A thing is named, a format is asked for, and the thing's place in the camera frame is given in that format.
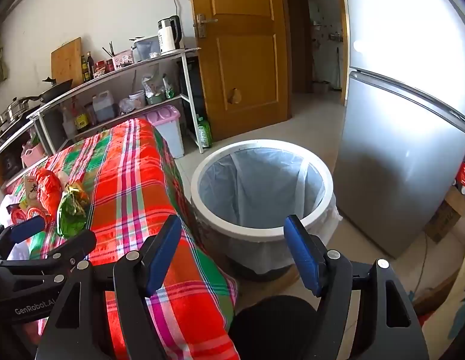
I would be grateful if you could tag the white electric kettle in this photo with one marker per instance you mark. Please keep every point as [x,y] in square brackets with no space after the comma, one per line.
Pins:
[168,35]

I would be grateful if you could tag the yellow label sauce bottle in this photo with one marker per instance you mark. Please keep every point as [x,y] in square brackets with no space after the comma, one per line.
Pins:
[81,120]

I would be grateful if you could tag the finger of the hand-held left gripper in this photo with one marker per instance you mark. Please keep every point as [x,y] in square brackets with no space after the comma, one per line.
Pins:
[26,228]
[71,243]

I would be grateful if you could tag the green gold snack wrapper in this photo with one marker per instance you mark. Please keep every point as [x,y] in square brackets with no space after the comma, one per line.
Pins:
[71,213]

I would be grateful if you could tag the broom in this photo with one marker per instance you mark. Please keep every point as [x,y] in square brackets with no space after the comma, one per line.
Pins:
[338,71]

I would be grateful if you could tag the white printed plastic bag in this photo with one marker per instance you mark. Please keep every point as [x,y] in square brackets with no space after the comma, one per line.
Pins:
[152,84]

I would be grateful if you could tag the clear lidded plastic container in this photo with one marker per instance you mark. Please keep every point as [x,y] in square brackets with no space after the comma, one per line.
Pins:
[146,48]

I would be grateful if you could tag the pink chopstick holder box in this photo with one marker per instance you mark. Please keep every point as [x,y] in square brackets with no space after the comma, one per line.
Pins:
[122,58]

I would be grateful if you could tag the cardboard box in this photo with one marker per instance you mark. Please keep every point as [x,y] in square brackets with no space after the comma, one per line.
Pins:
[442,215]

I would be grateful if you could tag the clear plastic bin liner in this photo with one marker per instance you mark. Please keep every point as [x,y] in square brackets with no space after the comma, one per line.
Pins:
[255,187]

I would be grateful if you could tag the black frying pan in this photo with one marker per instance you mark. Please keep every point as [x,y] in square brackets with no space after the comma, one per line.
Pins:
[54,88]

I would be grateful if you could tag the orange mesh net bag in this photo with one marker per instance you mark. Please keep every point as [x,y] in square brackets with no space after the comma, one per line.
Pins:
[48,191]

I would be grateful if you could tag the person's black-clothed knee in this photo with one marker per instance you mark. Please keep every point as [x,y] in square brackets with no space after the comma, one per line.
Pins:
[270,326]

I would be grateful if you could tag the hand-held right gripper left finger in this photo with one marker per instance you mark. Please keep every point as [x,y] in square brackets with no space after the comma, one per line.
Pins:
[163,258]

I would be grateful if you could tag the clear plastic bag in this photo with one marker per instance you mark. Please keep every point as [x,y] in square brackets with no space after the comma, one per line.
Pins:
[126,105]

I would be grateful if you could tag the green packet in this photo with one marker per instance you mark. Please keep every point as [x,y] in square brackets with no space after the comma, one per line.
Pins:
[168,88]

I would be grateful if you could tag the white round waste bin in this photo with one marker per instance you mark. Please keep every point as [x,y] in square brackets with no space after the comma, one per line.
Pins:
[255,235]

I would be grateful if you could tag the clear white bottle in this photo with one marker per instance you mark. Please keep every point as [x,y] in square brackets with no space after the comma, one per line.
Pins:
[69,123]

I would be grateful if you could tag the pink plastic basket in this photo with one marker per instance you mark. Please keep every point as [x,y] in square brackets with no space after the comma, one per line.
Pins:
[32,153]

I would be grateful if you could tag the red packaged goods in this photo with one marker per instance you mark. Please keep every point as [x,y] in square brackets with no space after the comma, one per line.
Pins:
[464,174]

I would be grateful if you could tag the pink lidded storage box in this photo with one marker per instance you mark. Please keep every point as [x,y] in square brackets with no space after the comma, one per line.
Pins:
[168,127]

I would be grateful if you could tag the red white snack wrapper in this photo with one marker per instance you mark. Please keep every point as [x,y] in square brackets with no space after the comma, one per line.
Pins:
[19,215]

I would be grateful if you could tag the silver refrigerator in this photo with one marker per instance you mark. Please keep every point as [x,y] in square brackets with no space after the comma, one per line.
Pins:
[386,157]

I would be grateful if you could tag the white metal kitchen rack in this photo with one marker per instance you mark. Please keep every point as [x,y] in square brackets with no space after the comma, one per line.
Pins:
[105,77]

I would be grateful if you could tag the red green plaid tablecloth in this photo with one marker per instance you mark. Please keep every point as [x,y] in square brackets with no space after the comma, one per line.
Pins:
[135,180]

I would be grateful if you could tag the dark liquid plastic jug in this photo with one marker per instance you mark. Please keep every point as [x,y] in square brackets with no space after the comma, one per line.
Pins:
[103,107]

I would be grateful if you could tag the red lidded jar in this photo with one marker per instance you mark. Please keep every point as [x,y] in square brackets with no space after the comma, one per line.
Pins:
[110,64]
[100,66]

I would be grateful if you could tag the brown wooden door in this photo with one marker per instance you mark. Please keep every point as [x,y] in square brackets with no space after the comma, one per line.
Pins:
[240,63]

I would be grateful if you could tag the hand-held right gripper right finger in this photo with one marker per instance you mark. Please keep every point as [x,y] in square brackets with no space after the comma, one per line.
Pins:
[303,257]

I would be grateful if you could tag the dark chopsticks bundle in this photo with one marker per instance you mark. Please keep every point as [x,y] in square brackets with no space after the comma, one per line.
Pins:
[108,49]

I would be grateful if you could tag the wooden cutting board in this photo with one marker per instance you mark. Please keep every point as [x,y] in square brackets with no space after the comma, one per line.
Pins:
[67,62]

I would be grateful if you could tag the black induction cooker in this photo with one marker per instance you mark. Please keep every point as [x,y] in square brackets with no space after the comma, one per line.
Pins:
[15,132]

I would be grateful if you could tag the stainless steamer pot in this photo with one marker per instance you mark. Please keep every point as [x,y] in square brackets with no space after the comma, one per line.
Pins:
[11,114]

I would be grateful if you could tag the green plastic bottle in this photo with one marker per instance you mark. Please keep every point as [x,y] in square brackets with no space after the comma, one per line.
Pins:
[204,133]

